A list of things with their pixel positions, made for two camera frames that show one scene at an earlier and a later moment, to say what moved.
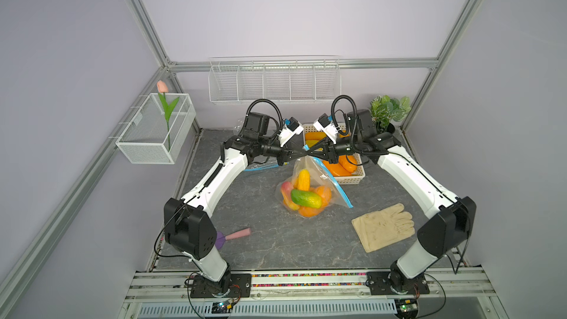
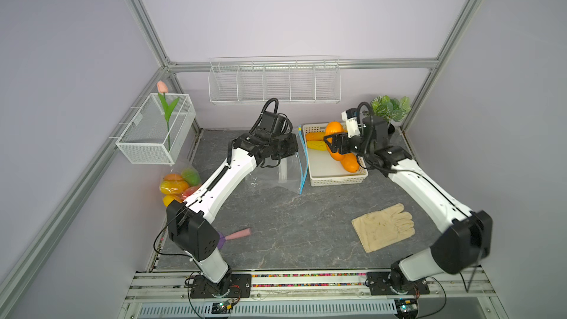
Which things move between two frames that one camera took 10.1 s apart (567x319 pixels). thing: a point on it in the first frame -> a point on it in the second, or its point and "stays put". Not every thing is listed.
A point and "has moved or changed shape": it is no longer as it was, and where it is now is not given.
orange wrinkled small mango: x=315 y=135 stays put
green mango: x=307 y=199 -> x=192 y=176
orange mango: x=345 y=162 has moved or changed shape
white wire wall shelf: x=275 y=79 stays put
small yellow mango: x=310 y=143 stays put
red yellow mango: x=286 y=189 has moved or changed shape
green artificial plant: x=385 y=108 stays put
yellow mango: x=304 y=180 -> x=173 y=187
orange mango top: x=337 y=169 -> x=350 y=162
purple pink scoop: x=221 y=238 stays put
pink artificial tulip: x=162 y=88 stays put
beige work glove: x=380 y=228 stays put
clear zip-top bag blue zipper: x=308 y=190 -> x=178 y=182
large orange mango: x=325 y=194 -> x=173 y=176
